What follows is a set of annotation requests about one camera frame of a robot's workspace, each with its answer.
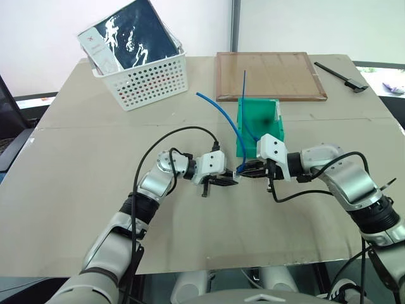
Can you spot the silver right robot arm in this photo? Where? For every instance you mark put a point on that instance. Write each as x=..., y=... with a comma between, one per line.
x=354, y=183

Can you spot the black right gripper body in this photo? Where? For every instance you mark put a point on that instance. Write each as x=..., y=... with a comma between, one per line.
x=271, y=173

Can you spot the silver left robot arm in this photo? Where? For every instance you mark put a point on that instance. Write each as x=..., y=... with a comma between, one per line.
x=126, y=228

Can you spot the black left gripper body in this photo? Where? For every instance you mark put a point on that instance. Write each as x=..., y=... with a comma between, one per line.
x=214, y=179

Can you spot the beige cardboard table cover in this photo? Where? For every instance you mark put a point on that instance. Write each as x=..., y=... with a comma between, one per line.
x=95, y=152

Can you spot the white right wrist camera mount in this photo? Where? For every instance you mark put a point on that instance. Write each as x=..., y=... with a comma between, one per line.
x=272, y=149

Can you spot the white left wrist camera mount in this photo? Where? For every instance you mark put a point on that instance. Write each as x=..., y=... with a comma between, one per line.
x=210, y=163

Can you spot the dark blue foil bag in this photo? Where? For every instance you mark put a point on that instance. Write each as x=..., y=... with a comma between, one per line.
x=139, y=31

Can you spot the green plastic bin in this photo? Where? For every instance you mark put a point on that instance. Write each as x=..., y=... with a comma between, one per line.
x=256, y=114

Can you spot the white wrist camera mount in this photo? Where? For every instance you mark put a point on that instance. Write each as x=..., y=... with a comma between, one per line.
x=210, y=163
x=272, y=149

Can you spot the silver robot torso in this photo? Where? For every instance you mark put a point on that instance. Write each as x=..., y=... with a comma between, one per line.
x=278, y=280

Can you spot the dark vertical pole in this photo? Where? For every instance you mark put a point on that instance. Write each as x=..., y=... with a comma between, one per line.
x=234, y=25

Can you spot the small white coupler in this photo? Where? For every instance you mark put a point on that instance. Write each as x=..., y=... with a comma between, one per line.
x=236, y=176

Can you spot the black caliper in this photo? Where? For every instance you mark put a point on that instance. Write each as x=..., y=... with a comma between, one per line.
x=343, y=78

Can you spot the white paper packet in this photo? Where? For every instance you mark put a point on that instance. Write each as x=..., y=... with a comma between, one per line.
x=99, y=50

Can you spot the purple patterned object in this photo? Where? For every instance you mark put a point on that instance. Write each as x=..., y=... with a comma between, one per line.
x=394, y=88

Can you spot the brown wooden board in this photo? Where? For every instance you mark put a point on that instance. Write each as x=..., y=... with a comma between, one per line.
x=269, y=76

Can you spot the white perforated plastic basket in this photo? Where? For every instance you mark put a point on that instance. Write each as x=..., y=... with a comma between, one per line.
x=148, y=84

